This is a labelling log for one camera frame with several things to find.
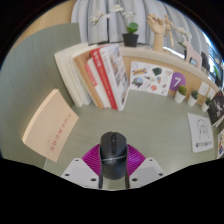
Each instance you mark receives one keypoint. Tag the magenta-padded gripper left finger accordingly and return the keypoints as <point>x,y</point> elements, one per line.
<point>76,171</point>

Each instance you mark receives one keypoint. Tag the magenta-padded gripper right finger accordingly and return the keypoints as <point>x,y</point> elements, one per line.
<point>150,170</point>

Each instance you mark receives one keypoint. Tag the black computer mouse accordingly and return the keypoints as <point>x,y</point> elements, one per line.
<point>113,155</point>

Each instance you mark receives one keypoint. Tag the beige book with red text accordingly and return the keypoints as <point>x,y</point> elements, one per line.
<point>50,126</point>

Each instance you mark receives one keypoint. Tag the small succulent in white pot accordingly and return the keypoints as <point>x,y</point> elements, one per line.
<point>180,96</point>
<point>192,100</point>
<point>205,106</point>

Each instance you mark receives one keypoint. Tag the white book red spine label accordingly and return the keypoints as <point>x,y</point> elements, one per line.
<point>96,86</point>

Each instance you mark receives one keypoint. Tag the black cover book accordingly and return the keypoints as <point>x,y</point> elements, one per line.
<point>217,108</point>

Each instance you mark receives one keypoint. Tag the white sticker sheet card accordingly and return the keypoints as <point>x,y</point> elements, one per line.
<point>150,78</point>

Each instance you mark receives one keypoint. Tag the purple round number sticker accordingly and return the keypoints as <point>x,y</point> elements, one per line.
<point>177,81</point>

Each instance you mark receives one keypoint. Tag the thick white book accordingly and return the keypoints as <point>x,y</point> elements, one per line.
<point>65,73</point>

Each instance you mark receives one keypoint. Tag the photo-cover white book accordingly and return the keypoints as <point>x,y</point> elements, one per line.
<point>118,73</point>

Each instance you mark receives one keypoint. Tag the wooden desk shelf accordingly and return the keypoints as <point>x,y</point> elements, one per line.
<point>150,55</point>

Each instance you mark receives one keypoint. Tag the green desk partition panel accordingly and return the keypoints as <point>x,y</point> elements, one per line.
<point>30,60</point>

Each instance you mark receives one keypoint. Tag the pink horse figure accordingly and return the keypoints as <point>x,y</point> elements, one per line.
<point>192,55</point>

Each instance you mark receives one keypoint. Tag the black horse figure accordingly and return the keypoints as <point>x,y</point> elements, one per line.
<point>205,60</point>

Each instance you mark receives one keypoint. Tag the window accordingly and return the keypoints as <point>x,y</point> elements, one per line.
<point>213,50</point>

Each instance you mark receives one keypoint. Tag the wooden hand model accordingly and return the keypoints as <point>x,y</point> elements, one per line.
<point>156,31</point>

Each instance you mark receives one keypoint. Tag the wooden artist mannequin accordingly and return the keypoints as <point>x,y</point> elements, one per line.
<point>169,30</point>

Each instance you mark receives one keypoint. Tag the grey curtain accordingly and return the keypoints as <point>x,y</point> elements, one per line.
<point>110,23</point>

